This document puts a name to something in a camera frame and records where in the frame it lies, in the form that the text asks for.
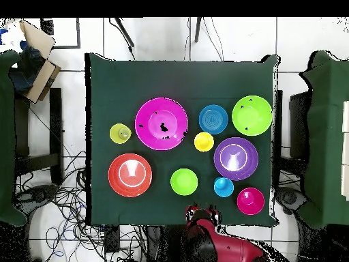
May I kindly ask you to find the small green bowl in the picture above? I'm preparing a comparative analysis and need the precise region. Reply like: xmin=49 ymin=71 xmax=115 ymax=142
xmin=170 ymin=168 xmax=199 ymax=197

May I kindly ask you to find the purple bowl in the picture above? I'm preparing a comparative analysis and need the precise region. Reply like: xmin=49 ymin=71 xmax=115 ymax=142
xmin=213 ymin=136 xmax=259 ymax=181

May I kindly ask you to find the blue cup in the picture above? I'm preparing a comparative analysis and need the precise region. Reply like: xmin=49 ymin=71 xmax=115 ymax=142
xmin=213 ymin=176 xmax=234 ymax=198

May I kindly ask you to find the large pink bowl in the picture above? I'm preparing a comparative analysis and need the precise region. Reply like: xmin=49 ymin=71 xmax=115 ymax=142
xmin=134 ymin=97 xmax=189 ymax=151

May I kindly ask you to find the orange-yellow cup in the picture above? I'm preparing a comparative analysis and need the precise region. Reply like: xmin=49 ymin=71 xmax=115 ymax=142
xmin=194 ymin=132 xmax=215 ymax=153

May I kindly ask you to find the blue bowl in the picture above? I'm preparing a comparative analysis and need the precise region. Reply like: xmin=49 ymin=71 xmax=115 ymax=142
xmin=198 ymin=104 xmax=229 ymax=135

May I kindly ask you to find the pale yellow translucent cup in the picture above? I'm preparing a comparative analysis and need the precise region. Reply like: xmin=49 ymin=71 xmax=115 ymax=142
xmin=109 ymin=123 xmax=132 ymax=145

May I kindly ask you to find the orange bowl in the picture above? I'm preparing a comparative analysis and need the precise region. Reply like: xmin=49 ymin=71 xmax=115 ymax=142
xmin=108 ymin=153 xmax=153 ymax=198

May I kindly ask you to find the dark green table cloth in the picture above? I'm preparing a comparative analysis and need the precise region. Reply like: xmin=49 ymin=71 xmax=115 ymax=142
xmin=85 ymin=52 xmax=282 ymax=227

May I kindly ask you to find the large green bowl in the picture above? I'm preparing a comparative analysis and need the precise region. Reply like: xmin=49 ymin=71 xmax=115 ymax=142
xmin=231 ymin=95 xmax=273 ymax=136

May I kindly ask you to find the small pink-red bowl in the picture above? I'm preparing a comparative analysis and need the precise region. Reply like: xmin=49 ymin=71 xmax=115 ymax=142
xmin=236 ymin=187 xmax=266 ymax=216

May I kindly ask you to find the black floor box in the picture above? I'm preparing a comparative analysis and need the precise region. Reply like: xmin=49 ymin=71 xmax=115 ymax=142
xmin=104 ymin=224 xmax=121 ymax=253

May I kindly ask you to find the black tripod leg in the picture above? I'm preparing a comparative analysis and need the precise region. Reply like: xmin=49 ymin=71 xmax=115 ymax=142
xmin=194 ymin=17 xmax=203 ymax=44
xmin=108 ymin=17 xmax=136 ymax=59

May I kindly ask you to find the black grey floor stand base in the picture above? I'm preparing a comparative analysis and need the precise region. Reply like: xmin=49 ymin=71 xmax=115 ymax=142
xmin=14 ymin=184 xmax=59 ymax=204
xmin=273 ymin=186 xmax=309 ymax=216

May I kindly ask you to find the green cloth side table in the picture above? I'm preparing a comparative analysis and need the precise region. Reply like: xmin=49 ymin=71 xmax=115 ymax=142
xmin=297 ymin=50 xmax=349 ymax=230
xmin=0 ymin=50 xmax=28 ymax=227

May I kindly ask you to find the dark blue bag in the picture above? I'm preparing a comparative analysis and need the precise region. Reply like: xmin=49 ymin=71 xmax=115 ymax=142
xmin=9 ymin=40 xmax=46 ymax=93

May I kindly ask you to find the white drawer unit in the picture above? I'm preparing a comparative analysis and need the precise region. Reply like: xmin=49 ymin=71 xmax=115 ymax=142
xmin=341 ymin=100 xmax=349 ymax=201

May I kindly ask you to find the cardboard box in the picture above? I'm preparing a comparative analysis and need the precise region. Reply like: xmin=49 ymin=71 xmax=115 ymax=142
xmin=7 ymin=19 xmax=61 ymax=104

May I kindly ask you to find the tangle of black cables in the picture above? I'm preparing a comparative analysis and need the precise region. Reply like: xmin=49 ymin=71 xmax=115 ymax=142
xmin=16 ymin=148 xmax=148 ymax=262

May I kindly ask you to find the black stool frame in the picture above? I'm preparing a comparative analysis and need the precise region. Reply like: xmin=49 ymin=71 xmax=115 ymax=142
xmin=14 ymin=87 xmax=64 ymax=186

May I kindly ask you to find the black floor frame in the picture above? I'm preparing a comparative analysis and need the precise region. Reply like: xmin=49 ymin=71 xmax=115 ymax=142
xmin=40 ymin=17 xmax=82 ymax=50

